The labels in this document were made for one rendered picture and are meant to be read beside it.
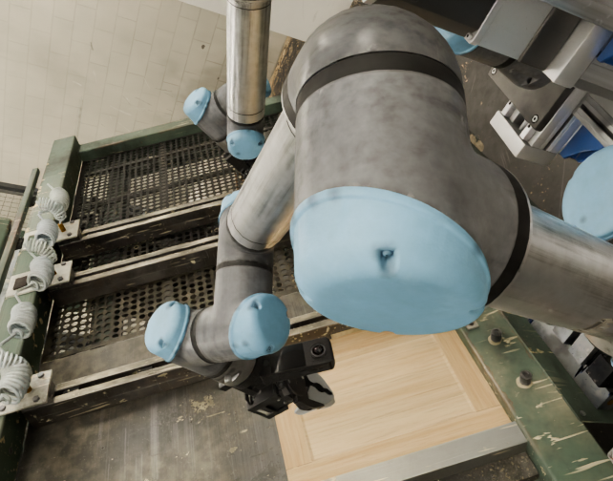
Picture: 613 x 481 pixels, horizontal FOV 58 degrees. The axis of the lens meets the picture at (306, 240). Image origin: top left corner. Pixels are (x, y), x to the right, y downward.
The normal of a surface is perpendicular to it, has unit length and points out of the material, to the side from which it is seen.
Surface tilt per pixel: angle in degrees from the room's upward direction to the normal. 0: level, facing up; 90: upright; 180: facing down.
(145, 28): 90
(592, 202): 7
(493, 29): 90
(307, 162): 9
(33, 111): 90
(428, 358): 60
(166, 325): 27
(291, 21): 90
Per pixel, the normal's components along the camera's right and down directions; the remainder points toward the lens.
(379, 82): -0.12, -0.37
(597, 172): -0.90, -0.28
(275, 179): -0.60, 0.63
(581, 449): -0.16, -0.77
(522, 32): 0.17, 0.69
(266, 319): 0.77, -0.23
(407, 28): 0.20, -0.55
